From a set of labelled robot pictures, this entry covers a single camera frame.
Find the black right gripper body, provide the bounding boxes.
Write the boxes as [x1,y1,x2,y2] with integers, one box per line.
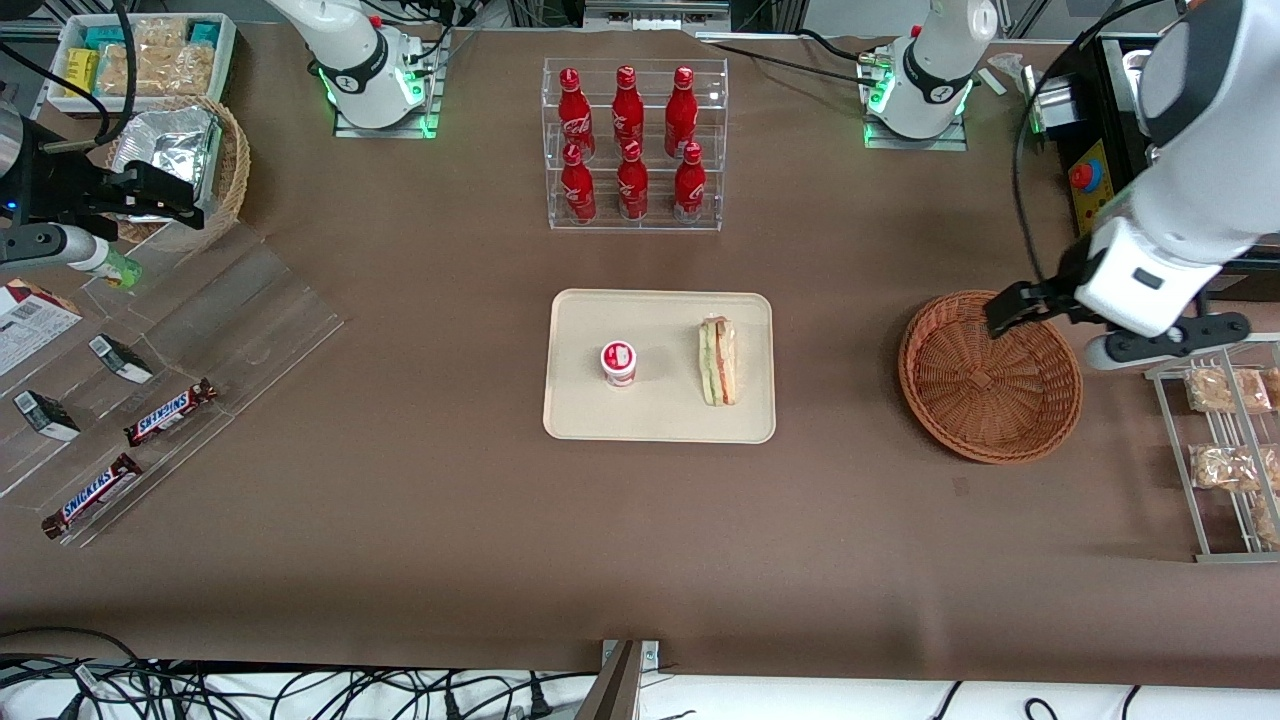
[0,140,101,229]

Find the triangle sandwich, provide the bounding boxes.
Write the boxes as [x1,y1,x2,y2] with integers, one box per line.
[697,315,739,407]

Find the light tan wicker basket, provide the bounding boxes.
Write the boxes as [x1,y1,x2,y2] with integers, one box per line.
[103,95,252,253]

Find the brown round wicker basket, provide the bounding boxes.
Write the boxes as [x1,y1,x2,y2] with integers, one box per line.
[897,289,1084,465]

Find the cream plastic tray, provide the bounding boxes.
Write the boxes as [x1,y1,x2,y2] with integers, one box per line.
[542,289,777,444]

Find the silver foil bag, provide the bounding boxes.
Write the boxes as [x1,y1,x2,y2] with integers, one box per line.
[118,105,223,223]

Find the black food warmer appliance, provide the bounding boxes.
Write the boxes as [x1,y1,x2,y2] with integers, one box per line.
[1028,30,1280,301]

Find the clear bag of crackers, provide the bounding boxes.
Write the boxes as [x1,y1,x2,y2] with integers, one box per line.
[150,45,216,96]
[130,18,191,51]
[100,45,151,96]

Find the red white printed carton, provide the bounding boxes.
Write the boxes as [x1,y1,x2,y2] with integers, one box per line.
[0,279,84,378]

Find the white plastic snack bin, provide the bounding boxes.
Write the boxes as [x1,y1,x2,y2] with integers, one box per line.
[47,12,238,113]

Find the clear acrylic tiered display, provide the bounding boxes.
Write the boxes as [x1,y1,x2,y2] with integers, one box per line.
[0,222,348,549]

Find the small black white box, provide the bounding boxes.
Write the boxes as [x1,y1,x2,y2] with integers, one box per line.
[12,390,81,442]
[88,334,155,385]

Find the snickers chocolate bar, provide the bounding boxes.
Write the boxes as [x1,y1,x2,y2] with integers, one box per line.
[123,378,219,448]
[41,453,143,541]

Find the crumpled clear plastic wrap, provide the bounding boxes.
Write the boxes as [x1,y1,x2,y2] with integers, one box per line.
[985,52,1031,96]

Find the red cola bottle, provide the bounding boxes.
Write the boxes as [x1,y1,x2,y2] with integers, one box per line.
[611,65,646,151]
[559,142,598,223]
[673,142,708,223]
[616,140,650,221]
[664,66,699,159]
[557,67,597,163]

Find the clear acrylic bottle rack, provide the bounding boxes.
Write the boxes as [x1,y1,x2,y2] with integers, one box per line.
[542,57,730,233]

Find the red white lidded cup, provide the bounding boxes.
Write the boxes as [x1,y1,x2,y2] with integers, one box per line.
[600,340,639,389]

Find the brown table cover sheet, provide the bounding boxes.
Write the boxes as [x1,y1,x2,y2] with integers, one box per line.
[0,20,1280,691]

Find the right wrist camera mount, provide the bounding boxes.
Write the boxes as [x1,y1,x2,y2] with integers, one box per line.
[0,225,113,273]

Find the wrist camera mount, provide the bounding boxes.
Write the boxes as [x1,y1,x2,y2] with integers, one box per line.
[0,225,113,273]
[1085,312,1251,372]

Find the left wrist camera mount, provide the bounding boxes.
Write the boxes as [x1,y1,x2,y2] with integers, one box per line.
[1085,312,1251,372]

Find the grey metal wire rack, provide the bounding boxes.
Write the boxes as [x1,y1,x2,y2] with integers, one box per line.
[1144,340,1280,564]

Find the aluminium frame rail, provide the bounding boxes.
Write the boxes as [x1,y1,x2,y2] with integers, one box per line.
[508,0,806,36]

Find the metal mount bracket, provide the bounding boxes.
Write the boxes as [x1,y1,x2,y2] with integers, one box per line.
[575,640,661,720]

